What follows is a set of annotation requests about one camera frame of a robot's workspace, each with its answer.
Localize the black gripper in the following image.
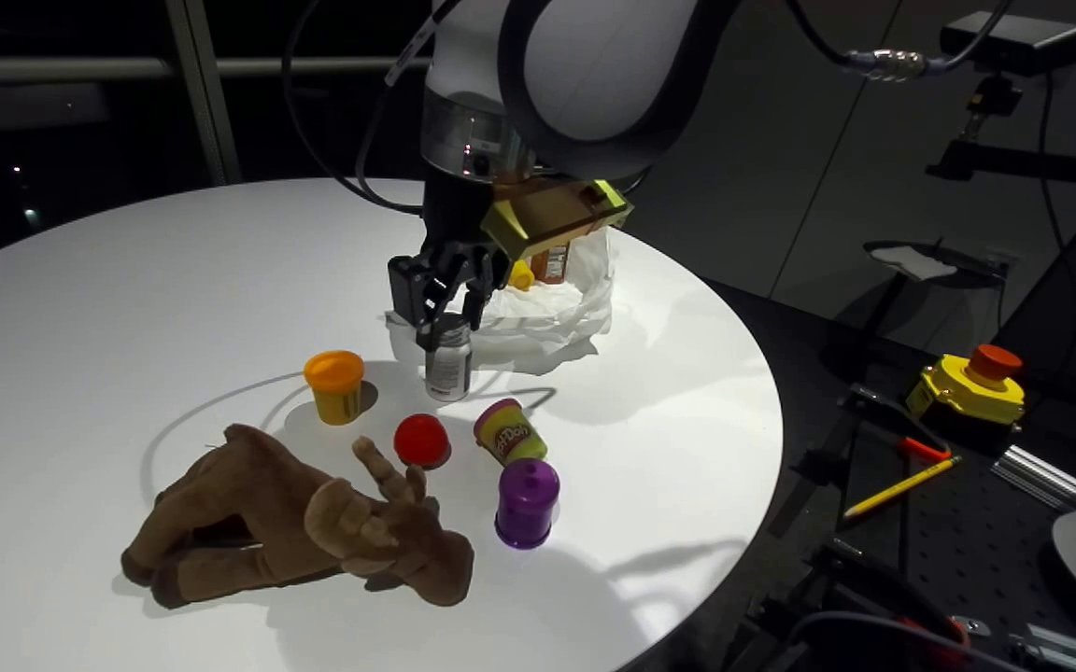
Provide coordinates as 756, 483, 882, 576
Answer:
390, 169, 507, 329

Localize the pink lid dough tub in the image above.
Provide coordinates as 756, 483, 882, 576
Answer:
475, 401, 545, 462

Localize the red round lid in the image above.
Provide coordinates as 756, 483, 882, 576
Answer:
391, 415, 454, 472

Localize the purple dough tub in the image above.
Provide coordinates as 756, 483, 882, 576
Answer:
495, 458, 562, 549

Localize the red lid spice bottle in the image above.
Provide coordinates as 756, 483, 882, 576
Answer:
532, 245, 573, 283

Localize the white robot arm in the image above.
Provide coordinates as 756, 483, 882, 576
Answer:
390, 0, 743, 339

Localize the white plastic bag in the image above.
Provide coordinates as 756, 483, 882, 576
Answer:
381, 228, 622, 377

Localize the orange lid yellow dough tub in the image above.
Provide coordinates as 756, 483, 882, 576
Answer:
303, 352, 365, 426

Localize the brown plush moose toy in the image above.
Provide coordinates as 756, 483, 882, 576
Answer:
121, 426, 475, 608

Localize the yellow pencil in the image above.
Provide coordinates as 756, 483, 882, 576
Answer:
842, 454, 959, 520

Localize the yellow emergency stop button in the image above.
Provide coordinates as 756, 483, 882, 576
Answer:
903, 345, 1029, 426

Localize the window frame railing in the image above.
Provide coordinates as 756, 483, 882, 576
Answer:
0, 0, 430, 179

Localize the black camera on stand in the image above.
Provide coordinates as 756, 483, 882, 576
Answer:
932, 10, 1076, 183

